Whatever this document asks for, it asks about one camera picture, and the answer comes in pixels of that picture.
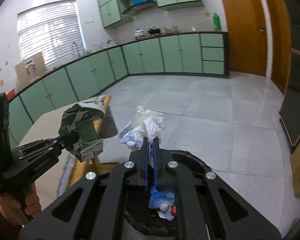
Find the black trash bin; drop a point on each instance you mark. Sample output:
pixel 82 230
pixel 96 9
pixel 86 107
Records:
pixel 152 213

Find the green lower kitchen cabinets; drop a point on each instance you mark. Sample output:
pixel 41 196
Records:
pixel 197 53

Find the blue plastic bag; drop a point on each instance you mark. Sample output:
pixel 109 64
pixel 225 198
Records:
pixel 160 200

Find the window with white blinds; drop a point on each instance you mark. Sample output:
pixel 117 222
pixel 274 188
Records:
pixel 50 29

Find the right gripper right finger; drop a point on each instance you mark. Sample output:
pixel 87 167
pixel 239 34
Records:
pixel 206 206

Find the red plastic bag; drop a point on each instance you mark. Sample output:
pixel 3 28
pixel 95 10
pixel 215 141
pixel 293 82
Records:
pixel 173 210

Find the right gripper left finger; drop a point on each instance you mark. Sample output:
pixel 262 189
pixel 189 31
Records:
pixel 92 208

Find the brown wooden door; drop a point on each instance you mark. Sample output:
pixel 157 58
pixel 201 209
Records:
pixel 247 36

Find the red plastic basin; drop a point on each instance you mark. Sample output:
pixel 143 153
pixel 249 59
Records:
pixel 11 94

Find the white plastic bag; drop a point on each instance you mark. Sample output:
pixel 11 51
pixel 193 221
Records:
pixel 145 124

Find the green bottle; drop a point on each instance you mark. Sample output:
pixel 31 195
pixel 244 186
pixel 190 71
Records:
pixel 216 22

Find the black wok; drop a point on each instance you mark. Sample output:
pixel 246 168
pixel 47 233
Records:
pixel 153 31

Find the green white wrapper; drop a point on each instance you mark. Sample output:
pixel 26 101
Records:
pixel 80 119

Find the white cooking pot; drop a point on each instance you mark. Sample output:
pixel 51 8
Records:
pixel 139 34

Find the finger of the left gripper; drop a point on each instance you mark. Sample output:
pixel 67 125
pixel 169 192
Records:
pixel 56 151
pixel 40 145

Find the person left hand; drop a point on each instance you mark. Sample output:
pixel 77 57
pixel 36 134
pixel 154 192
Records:
pixel 9 205

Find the cardboard water purifier box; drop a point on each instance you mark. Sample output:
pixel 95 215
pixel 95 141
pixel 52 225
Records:
pixel 30 69

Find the chrome sink faucet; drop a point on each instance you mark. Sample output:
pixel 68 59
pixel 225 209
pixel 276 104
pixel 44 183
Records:
pixel 75 49

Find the black glass cabinet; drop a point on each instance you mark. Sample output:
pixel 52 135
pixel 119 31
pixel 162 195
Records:
pixel 290 108

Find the black range hood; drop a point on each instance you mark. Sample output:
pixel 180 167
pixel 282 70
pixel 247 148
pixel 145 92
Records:
pixel 139 8

